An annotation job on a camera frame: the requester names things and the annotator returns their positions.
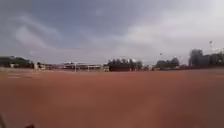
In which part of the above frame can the small clump of trees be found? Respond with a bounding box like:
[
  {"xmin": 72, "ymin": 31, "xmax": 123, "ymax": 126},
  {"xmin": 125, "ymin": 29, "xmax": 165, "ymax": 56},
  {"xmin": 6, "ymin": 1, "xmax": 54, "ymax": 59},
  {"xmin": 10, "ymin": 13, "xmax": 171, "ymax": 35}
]
[{"xmin": 155, "ymin": 57, "xmax": 181, "ymax": 71}]

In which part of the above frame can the row of dark trees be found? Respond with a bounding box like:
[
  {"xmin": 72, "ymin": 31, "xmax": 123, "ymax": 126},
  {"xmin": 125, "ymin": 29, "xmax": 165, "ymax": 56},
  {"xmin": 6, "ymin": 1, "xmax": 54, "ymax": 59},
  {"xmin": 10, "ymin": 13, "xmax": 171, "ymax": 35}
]
[{"xmin": 188, "ymin": 48, "xmax": 224, "ymax": 69}]

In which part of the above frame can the tree-covered hill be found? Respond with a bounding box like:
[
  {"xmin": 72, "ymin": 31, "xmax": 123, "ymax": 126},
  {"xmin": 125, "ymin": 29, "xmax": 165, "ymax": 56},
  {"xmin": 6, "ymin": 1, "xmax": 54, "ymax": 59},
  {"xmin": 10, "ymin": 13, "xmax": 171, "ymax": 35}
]
[{"xmin": 0, "ymin": 55, "xmax": 35, "ymax": 70}]

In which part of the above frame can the long low pale-roofed building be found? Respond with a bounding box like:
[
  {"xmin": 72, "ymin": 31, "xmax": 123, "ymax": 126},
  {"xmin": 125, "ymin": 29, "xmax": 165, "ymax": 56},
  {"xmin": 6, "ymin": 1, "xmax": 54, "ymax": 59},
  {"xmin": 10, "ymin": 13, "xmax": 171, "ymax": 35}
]
[{"xmin": 43, "ymin": 61, "xmax": 110, "ymax": 72}]

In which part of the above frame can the floodlight pole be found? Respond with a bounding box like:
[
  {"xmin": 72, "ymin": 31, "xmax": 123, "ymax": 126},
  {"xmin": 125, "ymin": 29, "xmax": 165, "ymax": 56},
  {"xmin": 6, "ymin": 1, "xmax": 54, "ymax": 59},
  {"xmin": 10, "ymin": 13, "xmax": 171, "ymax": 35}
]
[{"xmin": 208, "ymin": 40, "xmax": 214, "ymax": 56}]

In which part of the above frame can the dense clump of dark trees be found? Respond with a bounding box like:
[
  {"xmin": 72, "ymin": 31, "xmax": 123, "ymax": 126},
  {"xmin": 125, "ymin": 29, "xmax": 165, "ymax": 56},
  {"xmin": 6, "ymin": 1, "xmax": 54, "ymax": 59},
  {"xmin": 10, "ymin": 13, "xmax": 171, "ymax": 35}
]
[{"xmin": 107, "ymin": 57, "xmax": 144, "ymax": 72}]

